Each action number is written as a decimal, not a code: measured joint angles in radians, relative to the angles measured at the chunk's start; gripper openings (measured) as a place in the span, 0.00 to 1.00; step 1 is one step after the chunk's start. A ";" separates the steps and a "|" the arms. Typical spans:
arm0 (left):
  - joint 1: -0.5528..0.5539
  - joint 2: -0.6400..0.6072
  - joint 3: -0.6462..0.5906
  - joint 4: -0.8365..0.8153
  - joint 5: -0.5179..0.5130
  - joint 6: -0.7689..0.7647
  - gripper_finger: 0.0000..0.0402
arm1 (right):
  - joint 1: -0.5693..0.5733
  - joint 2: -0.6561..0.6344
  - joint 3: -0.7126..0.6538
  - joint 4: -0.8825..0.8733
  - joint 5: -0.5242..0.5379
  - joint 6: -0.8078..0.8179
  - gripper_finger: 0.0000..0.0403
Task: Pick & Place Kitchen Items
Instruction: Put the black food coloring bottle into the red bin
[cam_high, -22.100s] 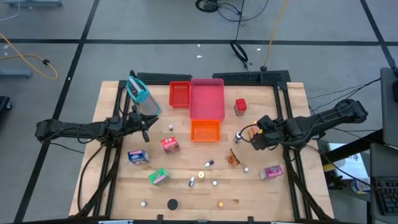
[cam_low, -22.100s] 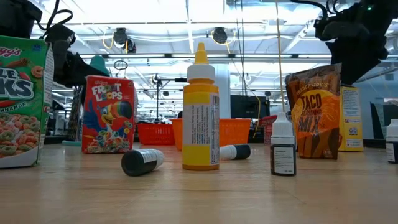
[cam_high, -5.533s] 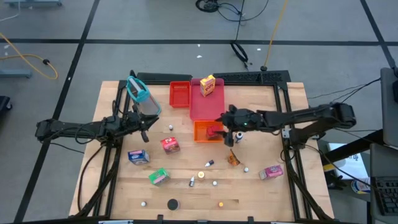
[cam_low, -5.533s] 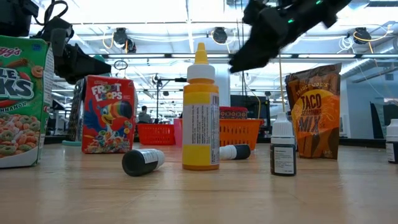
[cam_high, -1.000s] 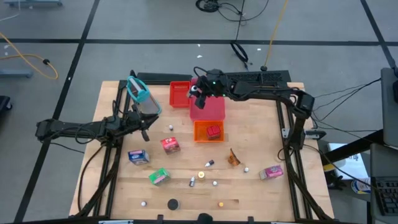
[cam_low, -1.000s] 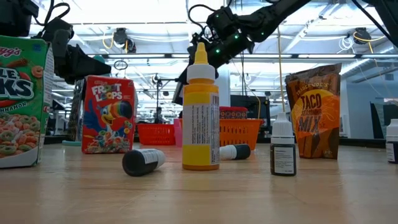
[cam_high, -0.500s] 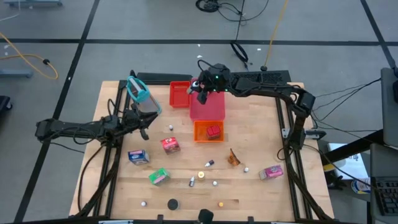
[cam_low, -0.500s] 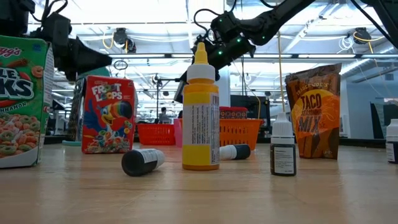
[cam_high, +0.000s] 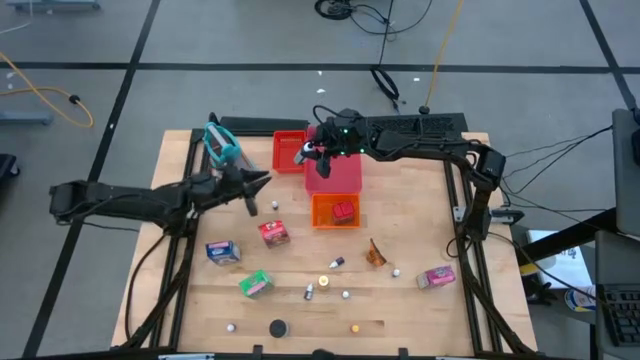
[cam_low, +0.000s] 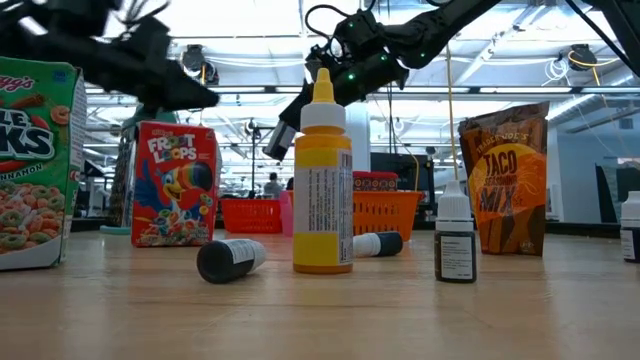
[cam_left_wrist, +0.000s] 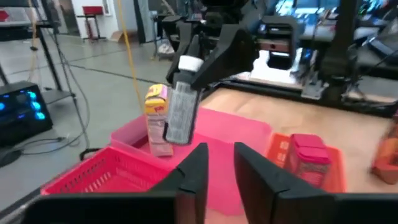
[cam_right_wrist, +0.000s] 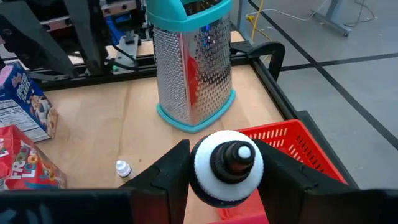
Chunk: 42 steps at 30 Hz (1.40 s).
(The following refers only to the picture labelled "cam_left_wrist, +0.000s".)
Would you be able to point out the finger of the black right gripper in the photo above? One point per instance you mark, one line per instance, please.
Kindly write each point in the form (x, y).
(186, 46)
(233, 53)

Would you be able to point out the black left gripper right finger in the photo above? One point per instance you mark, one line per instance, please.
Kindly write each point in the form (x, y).
(258, 186)

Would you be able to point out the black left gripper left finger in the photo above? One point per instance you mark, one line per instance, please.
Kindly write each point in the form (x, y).
(192, 174)

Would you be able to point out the red small box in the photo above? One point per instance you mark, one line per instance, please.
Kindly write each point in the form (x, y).
(308, 161)

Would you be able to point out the yellow pops cereal box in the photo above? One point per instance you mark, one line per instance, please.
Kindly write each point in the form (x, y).
(155, 105)

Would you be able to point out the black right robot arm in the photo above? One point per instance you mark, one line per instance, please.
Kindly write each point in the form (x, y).
(278, 28)

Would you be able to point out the orange plastic basket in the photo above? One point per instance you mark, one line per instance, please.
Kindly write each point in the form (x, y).
(278, 149)

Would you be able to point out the pink plastic tray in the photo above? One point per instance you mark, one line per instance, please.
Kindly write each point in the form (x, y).
(236, 127)

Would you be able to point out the brown cardboard box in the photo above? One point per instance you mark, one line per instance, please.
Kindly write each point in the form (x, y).
(124, 36)

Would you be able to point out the red mesh plastic basket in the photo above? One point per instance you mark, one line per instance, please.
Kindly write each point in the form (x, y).
(109, 174)

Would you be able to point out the red stool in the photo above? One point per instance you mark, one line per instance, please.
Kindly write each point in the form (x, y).
(92, 10)

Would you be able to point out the black computer tower blue lights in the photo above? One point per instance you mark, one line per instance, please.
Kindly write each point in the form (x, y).
(21, 115)

